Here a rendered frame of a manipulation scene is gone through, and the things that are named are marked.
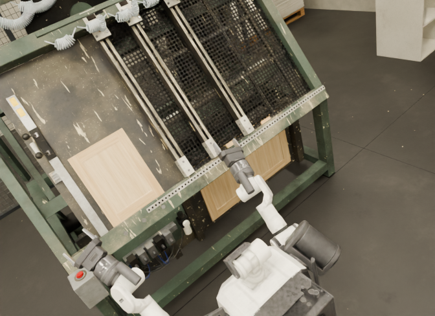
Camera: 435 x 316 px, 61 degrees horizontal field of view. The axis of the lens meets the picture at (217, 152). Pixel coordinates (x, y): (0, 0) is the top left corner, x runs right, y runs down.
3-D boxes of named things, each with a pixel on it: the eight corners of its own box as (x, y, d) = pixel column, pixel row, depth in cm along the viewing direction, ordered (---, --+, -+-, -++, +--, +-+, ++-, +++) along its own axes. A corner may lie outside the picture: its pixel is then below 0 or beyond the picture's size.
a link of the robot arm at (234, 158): (245, 142, 165) (258, 164, 160) (237, 155, 172) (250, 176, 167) (221, 147, 158) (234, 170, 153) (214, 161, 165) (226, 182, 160)
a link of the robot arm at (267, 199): (259, 173, 159) (278, 200, 156) (243, 185, 161) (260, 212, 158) (256, 173, 153) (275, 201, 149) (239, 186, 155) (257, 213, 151)
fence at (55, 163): (100, 236, 218) (101, 237, 215) (6, 100, 210) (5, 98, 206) (108, 231, 220) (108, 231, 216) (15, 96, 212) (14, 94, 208)
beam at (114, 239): (74, 278, 215) (73, 282, 205) (61, 261, 214) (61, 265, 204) (321, 100, 297) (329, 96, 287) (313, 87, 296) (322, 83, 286)
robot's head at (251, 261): (274, 264, 110) (269, 245, 105) (250, 287, 106) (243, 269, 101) (259, 253, 114) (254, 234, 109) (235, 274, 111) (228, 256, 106)
